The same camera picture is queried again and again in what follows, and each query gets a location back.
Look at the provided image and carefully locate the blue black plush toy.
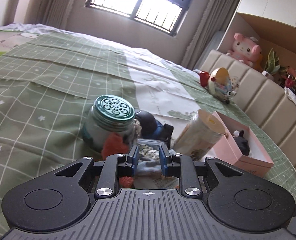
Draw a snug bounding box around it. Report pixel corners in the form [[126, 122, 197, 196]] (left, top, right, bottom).
[[135, 109, 174, 148]]

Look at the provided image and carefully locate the clear plastic snack packet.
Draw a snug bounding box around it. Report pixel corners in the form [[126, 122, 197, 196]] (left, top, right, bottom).
[[133, 139, 179, 189]]

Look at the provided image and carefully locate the patterned grey blue sock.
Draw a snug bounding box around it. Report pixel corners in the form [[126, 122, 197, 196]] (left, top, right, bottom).
[[135, 144, 162, 177]]

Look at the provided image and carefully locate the orange knitted cloth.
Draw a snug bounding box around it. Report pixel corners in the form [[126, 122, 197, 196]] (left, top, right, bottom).
[[101, 133, 134, 189]]

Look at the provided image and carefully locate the cream lidded floral canister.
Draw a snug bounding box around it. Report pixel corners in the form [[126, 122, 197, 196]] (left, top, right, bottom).
[[173, 109, 226, 161]]

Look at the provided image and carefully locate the green lidded glass jar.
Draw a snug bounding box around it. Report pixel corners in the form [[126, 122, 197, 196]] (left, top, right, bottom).
[[82, 95, 135, 152]]

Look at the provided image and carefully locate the pink cardboard box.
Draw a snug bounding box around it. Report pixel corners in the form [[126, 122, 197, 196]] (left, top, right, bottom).
[[209, 112, 274, 177]]

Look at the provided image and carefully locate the black plush in box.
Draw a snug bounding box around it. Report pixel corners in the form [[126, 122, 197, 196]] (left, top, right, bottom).
[[233, 130, 250, 156]]

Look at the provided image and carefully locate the red small plush toy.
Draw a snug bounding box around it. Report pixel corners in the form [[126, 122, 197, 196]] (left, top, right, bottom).
[[199, 71, 210, 88]]

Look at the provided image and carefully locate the clear ball toy with eyes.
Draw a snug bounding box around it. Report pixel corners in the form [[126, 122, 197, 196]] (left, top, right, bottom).
[[208, 68, 240, 104]]

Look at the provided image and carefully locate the beige padded headboard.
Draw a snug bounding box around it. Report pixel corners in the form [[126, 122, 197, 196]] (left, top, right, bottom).
[[200, 50, 296, 174]]

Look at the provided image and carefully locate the green grid bed sheet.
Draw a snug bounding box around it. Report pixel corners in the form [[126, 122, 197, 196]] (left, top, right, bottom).
[[0, 24, 296, 237]]

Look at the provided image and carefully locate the pink bunny plush doll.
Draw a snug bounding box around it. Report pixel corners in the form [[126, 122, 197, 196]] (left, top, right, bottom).
[[226, 33, 262, 67]]

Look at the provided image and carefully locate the white crumpled cloth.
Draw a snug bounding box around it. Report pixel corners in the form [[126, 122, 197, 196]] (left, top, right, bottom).
[[284, 87, 296, 105]]

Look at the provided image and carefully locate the snake plant in white pot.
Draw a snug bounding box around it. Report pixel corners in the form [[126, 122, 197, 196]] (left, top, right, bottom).
[[262, 48, 281, 81]]

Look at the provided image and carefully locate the red leafed potted plant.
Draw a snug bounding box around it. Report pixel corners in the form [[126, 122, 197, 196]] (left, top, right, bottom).
[[279, 66, 296, 94]]

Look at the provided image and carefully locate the beige right curtain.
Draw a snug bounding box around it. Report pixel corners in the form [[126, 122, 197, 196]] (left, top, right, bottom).
[[181, 0, 240, 70]]

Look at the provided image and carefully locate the beige curtain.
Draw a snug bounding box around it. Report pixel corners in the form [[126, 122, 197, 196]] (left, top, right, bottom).
[[14, 0, 87, 30], [181, 0, 240, 70]]

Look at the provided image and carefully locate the beige left curtain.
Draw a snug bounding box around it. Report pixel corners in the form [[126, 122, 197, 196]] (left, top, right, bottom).
[[14, 0, 87, 30]]

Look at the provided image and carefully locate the white wall cabinet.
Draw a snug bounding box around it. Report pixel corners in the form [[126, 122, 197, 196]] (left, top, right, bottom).
[[216, 0, 296, 55]]

